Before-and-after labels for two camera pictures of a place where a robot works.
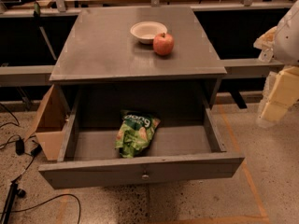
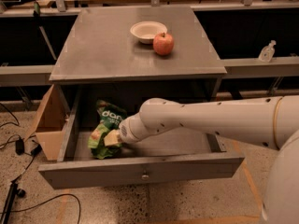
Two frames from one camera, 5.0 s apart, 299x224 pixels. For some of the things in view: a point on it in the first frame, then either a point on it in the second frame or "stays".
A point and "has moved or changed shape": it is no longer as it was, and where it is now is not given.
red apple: (163, 43) stays
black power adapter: (20, 147) stays
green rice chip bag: (135, 133) has moved or changed shape
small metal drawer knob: (145, 176) stays
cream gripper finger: (284, 93) to (147, 122)
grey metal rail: (39, 75) stays
